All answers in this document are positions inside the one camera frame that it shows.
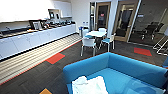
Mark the white lower kitchen cabinets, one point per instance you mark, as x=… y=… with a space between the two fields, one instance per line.
x=30 y=40

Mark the wooden framed glass door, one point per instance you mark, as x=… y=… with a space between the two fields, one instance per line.
x=125 y=20
x=101 y=15

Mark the black microwave oven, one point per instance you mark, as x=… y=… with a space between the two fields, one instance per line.
x=35 y=24

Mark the white chair teal seat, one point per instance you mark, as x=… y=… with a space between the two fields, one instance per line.
x=108 y=40
x=85 y=32

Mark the dark bin blue lid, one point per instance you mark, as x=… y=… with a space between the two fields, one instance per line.
x=81 y=30

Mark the dark wall mounted appliance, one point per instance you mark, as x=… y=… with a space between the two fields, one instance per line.
x=54 y=14

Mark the white kitchen cabinets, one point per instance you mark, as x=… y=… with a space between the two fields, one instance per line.
x=26 y=8
x=30 y=40

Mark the blue sofa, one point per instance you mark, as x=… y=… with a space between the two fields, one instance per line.
x=133 y=75

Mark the white upper kitchen cabinets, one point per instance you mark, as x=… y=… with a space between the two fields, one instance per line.
x=26 y=8

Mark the black office chair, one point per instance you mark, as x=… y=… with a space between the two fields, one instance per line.
x=150 y=30

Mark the white bar stool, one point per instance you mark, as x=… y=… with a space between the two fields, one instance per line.
x=161 y=45

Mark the white t-shirt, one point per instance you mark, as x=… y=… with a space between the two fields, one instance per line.
x=89 y=86

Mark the white square table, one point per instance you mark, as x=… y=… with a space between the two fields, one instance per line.
x=95 y=33

